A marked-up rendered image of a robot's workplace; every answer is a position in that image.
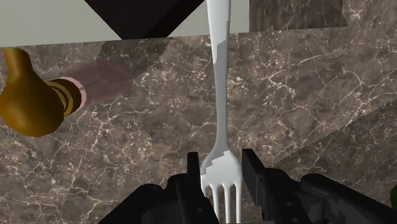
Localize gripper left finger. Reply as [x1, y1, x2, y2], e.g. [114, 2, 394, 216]
[98, 151, 220, 224]

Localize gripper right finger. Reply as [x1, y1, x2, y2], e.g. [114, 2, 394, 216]
[241, 148, 397, 224]

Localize silver fork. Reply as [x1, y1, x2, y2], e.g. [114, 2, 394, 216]
[199, 0, 243, 224]

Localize green object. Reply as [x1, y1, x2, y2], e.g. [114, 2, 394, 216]
[389, 184, 397, 208]

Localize yellow-brown bottle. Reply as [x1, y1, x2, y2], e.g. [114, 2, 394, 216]
[0, 47, 87, 138]

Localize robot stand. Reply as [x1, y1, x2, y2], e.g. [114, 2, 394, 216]
[84, 0, 205, 41]

